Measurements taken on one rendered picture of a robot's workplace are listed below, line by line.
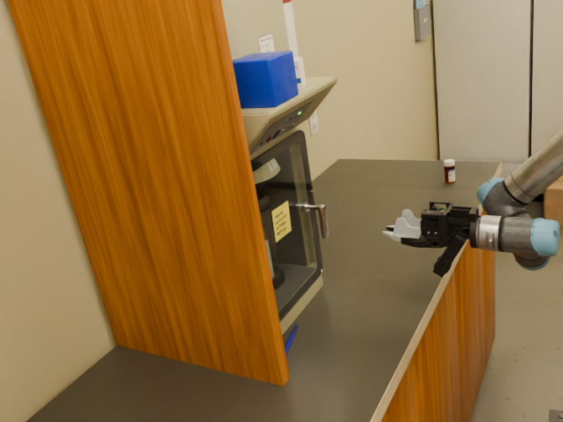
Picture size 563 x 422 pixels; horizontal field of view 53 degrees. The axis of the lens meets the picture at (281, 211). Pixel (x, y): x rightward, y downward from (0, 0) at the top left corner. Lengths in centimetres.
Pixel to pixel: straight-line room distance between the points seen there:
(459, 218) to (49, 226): 91
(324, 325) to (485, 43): 297
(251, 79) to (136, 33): 22
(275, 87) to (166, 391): 70
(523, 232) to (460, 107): 301
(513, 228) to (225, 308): 62
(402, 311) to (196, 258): 54
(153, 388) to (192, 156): 55
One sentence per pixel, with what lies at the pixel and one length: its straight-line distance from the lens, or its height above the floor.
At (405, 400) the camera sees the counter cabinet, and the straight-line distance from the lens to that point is 146.
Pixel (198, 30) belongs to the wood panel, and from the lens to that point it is 99.
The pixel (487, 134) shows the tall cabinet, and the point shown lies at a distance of 422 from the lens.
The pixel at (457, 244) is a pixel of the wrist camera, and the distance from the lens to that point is 128.
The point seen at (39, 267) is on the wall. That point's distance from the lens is 138.
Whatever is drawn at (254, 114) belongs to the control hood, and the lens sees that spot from 107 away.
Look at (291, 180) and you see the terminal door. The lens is 133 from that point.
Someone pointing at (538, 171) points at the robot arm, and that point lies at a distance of 132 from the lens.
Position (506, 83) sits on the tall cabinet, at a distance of 412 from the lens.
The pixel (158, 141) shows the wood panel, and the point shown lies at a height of 148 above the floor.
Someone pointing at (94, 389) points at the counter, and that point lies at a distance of 141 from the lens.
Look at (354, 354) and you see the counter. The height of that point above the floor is 94.
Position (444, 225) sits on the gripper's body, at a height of 119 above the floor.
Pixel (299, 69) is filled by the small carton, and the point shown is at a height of 155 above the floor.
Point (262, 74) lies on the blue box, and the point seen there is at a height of 157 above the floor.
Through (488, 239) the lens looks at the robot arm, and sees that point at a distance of 125.
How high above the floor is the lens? 173
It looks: 22 degrees down
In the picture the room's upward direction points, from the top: 9 degrees counter-clockwise
